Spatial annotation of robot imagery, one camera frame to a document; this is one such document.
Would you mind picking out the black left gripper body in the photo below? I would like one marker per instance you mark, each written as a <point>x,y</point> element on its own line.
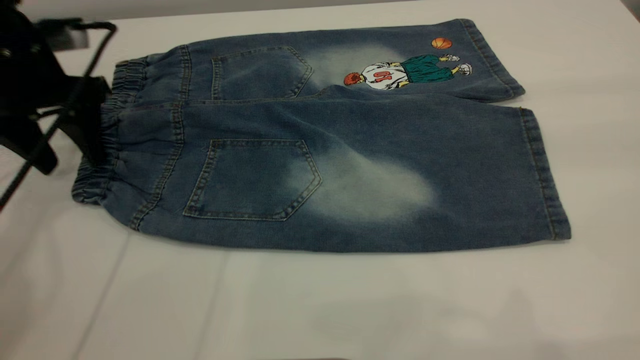
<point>27,70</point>

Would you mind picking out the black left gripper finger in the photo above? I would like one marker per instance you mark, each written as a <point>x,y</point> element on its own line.
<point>30,142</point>
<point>87,120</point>

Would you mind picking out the blue denim shorts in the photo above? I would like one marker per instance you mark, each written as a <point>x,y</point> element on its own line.
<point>350,130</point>

